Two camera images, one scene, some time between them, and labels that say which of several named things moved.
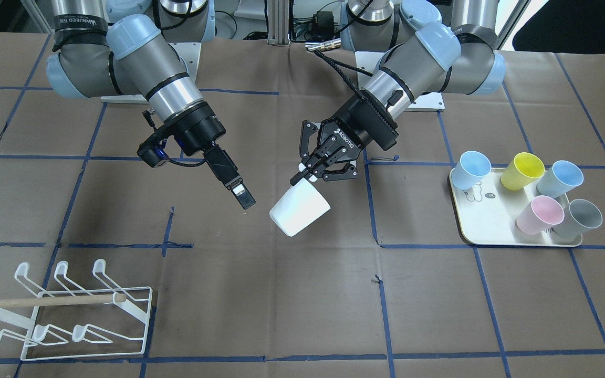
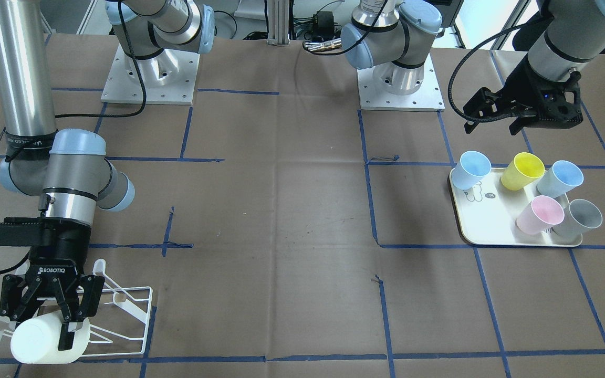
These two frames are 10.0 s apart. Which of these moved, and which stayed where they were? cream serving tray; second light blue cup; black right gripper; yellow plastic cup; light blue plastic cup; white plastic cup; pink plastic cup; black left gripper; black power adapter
Moved: white plastic cup; black left gripper; black right gripper
Stayed: pink plastic cup; second light blue cup; yellow plastic cup; light blue plastic cup; black power adapter; cream serving tray
